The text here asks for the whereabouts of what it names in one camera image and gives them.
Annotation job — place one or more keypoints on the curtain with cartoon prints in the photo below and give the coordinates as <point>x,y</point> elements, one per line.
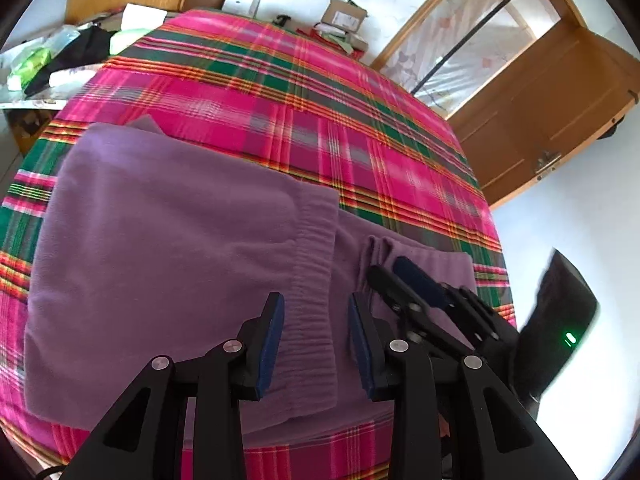
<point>462,44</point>

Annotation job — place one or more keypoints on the white paper stack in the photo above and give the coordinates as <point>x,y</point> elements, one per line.
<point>136,16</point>

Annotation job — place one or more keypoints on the metal door handle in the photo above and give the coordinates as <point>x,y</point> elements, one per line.
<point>546,161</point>

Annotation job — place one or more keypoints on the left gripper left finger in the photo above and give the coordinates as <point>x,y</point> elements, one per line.
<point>141,435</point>

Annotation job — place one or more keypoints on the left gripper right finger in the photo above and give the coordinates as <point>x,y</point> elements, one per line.
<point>447,405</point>

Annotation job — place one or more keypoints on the cardboard box with label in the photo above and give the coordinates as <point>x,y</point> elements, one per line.
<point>345,15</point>

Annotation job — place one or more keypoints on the wooden door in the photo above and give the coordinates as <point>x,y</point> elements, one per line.
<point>565,91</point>

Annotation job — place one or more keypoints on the black cloth on table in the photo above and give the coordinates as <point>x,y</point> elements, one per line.
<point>90,47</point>

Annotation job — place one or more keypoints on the pink plaid bed cover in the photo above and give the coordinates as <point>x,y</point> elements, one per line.
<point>251,89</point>

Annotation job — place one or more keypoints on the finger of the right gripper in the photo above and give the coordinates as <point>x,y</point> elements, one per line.
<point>421,283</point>
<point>412,313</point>

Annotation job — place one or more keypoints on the green tissue pack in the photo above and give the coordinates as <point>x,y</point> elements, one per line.
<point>25,70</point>

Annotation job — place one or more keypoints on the black spray bottle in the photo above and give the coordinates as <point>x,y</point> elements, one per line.
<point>281,20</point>

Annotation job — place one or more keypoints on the purple fleece garment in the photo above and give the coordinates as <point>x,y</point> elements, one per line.
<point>152,246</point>

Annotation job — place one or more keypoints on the white folding table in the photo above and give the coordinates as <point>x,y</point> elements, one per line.
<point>62,85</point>

